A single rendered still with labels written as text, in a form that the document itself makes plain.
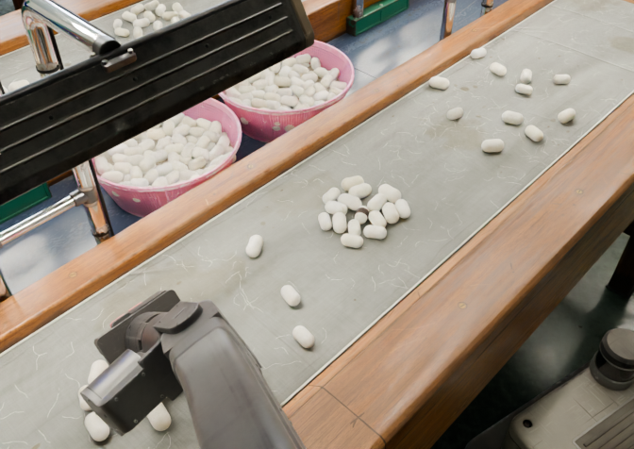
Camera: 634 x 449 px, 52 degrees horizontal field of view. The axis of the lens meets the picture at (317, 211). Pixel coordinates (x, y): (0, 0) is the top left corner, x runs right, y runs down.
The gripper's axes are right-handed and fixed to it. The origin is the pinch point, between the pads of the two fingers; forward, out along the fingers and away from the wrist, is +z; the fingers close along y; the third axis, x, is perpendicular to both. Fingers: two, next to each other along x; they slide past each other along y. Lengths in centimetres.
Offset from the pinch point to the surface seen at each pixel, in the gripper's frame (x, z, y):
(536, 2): -7, 8, -114
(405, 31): -15, 31, -97
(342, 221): 3.7, -4.2, -33.0
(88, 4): -53, 61, -45
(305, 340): 10.9, -12.1, -14.7
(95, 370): 1.1, -1.4, 5.4
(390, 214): 6.4, -7.2, -39.0
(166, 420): 8.5, -9.6, 3.4
